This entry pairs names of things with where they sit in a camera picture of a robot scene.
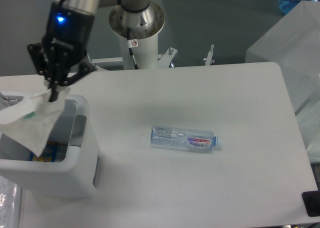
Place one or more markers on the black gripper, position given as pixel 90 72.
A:
pixel 69 30

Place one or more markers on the white paper wrapper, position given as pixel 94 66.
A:
pixel 30 121

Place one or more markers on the clear plastic water bottle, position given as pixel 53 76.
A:
pixel 184 139

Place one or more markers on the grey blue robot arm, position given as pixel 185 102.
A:
pixel 128 18

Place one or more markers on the white trash can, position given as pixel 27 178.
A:
pixel 68 166

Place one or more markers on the blue snack packet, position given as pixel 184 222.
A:
pixel 54 152

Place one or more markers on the clear plastic sheet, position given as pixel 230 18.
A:
pixel 10 203

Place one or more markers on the translucent white plastic box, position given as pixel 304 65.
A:
pixel 294 44

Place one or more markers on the black device at table edge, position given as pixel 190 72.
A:
pixel 311 200

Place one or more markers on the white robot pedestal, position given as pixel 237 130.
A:
pixel 138 46

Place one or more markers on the white pedestal foot frame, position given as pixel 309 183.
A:
pixel 135 61

